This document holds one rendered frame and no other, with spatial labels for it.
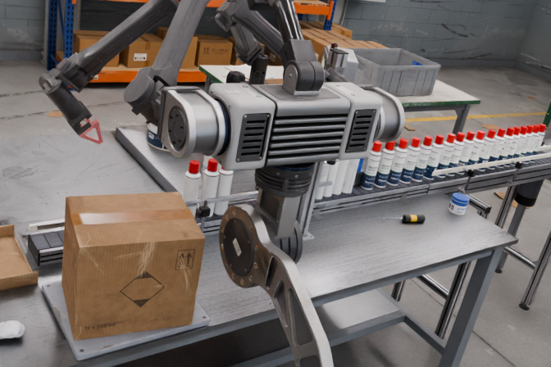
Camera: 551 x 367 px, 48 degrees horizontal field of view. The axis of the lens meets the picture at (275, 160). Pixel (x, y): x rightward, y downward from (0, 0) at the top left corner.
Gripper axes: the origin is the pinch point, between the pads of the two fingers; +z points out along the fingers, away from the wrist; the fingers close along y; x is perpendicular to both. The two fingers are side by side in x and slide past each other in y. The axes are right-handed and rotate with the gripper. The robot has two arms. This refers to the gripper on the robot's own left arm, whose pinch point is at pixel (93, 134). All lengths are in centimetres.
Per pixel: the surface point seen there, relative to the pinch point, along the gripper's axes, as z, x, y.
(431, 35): 442, -437, 430
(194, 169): 28.0, -16.8, -7.6
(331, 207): 83, -50, -9
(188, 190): 32.7, -11.2, -7.6
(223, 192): 42.4, -20.0, -8.1
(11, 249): 11.8, 39.4, -2.2
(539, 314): 253, -123, -22
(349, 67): 25, -74, -22
